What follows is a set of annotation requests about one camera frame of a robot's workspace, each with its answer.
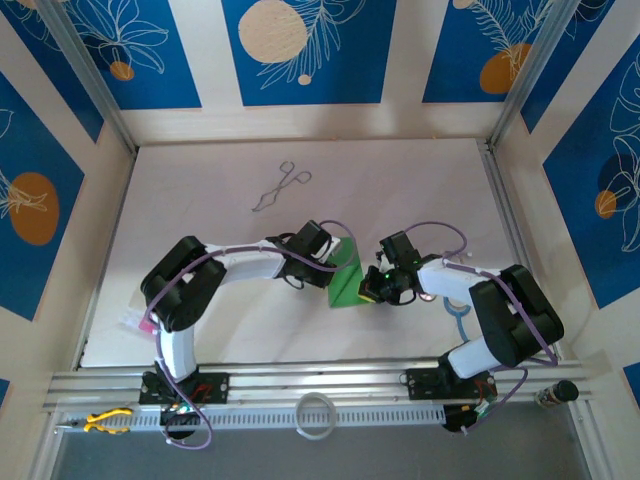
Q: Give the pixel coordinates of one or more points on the aluminium frame post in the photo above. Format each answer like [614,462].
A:
[529,75]
[91,75]

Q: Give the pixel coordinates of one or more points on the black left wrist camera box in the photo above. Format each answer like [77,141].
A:
[310,237]

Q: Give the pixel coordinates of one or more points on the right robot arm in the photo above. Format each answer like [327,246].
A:
[450,280]

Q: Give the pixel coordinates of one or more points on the dark capped bottle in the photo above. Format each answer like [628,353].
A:
[560,391]

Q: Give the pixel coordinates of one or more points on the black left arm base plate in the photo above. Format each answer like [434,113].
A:
[215,387]

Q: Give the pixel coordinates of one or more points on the aluminium side rail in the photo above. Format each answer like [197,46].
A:
[507,215]
[120,200]

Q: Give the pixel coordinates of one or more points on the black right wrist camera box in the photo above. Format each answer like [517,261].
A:
[400,247]

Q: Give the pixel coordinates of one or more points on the aluminium front rail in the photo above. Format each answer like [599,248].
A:
[320,380]

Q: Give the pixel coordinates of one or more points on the white tape roll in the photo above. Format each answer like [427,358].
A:
[298,417]

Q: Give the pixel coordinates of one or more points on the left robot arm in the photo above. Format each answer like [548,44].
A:
[175,350]

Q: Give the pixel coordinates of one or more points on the pink plastic packet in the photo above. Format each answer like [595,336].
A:
[146,326]

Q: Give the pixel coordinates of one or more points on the green paper sheet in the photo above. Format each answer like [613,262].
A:
[345,290]

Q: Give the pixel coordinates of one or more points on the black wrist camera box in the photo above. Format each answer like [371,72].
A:
[310,237]
[400,247]

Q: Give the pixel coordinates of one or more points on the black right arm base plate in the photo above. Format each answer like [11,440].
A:
[422,384]

